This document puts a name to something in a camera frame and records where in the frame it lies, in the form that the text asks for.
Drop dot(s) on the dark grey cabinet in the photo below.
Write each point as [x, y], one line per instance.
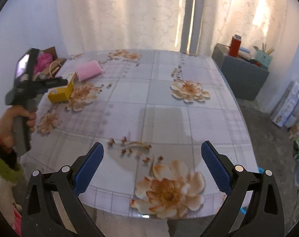
[245, 79]

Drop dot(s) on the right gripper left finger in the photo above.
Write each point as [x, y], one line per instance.
[40, 216]

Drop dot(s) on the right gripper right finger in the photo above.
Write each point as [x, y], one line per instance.
[264, 215]

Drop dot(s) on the yellow white carton box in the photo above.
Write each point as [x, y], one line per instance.
[62, 94]

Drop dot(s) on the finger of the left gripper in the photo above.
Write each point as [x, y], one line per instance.
[56, 82]

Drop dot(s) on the floral tablecloth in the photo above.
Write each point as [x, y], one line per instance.
[158, 109]

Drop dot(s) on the teal utensil holder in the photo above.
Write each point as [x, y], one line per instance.
[262, 58]

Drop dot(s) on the pink plastic bag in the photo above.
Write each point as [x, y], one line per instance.
[43, 61]

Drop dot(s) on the white patterned curtain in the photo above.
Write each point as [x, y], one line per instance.
[192, 26]

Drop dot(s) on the red thermos bottle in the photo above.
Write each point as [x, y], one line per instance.
[235, 45]

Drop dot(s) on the white blue cardboard box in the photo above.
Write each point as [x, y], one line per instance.
[286, 105]

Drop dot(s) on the brown cardboard box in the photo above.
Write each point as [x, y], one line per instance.
[53, 68]

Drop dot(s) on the pink sponge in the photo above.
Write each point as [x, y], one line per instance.
[89, 70]

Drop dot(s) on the floral patterned box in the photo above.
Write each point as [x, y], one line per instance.
[294, 131]

